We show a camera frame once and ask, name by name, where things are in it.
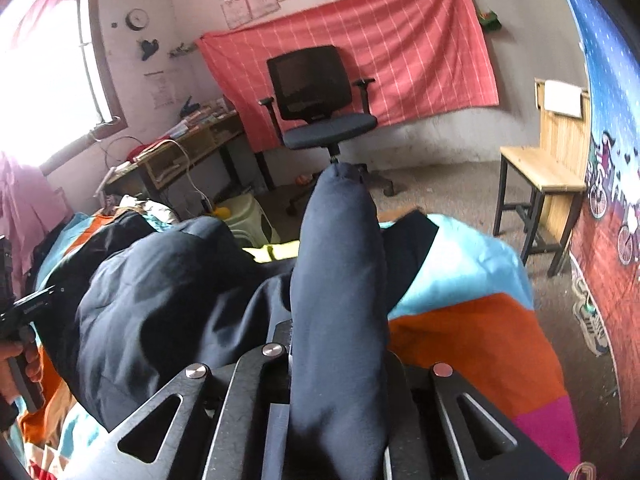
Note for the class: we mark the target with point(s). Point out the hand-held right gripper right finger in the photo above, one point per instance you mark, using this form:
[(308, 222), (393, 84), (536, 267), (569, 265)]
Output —
[(450, 425)]

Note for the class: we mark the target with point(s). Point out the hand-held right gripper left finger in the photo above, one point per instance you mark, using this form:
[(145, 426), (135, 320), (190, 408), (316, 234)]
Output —
[(235, 410)]

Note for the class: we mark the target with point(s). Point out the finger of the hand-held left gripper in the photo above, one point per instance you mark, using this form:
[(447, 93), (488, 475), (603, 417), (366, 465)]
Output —
[(5, 270), (30, 305)]

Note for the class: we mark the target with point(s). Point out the dark blue garment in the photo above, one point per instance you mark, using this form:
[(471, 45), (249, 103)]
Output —
[(340, 285)]

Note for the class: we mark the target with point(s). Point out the person's left hand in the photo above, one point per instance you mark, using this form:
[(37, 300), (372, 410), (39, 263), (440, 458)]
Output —
[(12, 367)]

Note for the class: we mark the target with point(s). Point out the pink cloth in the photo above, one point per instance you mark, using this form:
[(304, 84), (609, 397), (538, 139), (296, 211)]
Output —
[(27, 205)]

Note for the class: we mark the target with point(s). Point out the colourful striped blanket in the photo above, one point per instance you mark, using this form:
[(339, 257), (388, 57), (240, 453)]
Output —
[(475, 330)]

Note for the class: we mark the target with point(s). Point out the patterned pillow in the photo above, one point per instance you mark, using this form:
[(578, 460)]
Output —
[(145, 210)]

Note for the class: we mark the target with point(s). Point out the yellow cloth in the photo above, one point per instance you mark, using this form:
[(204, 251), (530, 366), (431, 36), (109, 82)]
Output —
[(270, 252)]

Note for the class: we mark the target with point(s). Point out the white sneaker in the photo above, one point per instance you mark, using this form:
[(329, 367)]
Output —
[(592, 317)]

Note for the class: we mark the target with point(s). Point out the green plastic stool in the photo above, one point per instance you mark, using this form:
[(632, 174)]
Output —
[(250, 217)]

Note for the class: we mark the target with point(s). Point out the bright window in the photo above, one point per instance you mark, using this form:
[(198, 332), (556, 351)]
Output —
[(45, 60)]

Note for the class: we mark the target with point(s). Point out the wooden desk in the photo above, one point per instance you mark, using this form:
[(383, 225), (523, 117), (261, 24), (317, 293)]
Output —
[(200, 145)]

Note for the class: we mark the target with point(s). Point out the pile of books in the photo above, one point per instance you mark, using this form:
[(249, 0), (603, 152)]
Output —
[(200, 117)]

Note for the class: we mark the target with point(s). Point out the pink curtain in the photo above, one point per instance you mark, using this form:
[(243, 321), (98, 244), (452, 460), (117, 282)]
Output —
[(45, 5)]

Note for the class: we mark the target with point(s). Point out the wooden chair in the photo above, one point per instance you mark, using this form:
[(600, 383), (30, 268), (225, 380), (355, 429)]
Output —
[(545, 170)]

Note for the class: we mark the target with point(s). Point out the black office chair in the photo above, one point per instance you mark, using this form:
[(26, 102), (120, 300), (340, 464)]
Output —
[(310, 90)]

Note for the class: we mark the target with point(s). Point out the white paper sheet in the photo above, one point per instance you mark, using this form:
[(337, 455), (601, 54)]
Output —
[(562, 98)]

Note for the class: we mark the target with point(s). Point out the white wall notice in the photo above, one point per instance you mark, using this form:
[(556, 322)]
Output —
[(161, 89)]

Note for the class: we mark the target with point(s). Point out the round wall clock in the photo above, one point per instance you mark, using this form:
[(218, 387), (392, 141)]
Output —
[(136, 19)]

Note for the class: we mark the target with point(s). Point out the printed wall cloth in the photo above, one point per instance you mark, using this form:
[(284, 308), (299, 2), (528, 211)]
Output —
[(615, 125)]

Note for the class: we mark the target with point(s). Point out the red checked wall cloth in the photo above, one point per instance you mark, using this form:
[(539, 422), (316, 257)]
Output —
[(410, 55)]

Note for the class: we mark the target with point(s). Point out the green wall ornament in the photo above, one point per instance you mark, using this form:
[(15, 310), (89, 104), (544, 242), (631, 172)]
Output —
[(489, 19)]

